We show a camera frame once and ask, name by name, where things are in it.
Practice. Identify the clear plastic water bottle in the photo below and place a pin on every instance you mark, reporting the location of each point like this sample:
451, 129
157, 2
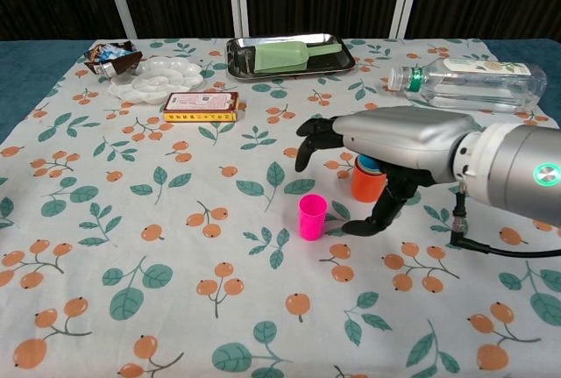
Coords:
473, 88

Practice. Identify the stainless steel tray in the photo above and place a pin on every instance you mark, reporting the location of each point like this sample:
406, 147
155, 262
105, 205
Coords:
333, 62

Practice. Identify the green plastic scoop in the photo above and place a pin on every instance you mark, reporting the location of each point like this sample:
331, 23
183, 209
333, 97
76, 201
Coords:
276, 58

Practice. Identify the orange plastic cup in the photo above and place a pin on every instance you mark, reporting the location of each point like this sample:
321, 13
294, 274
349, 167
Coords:
366, 187

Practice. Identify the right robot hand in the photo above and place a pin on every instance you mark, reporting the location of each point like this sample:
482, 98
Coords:
407, 141

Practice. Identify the floral fruit print tablecloth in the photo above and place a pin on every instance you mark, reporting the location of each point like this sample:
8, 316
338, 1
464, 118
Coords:
175, 220

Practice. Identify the white flower paint palette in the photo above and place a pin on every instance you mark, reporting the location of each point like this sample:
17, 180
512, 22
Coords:
162, 80

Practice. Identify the red yellow card box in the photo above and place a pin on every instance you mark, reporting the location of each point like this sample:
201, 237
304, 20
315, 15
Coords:
197, 104

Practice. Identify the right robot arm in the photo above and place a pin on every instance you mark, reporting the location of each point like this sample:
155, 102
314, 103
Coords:
517, 167

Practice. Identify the light blue plastic cup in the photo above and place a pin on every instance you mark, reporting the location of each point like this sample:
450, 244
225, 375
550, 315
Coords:
371, 163

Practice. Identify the pink plastic cup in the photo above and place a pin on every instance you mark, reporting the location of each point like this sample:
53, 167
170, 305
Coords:
313, 218

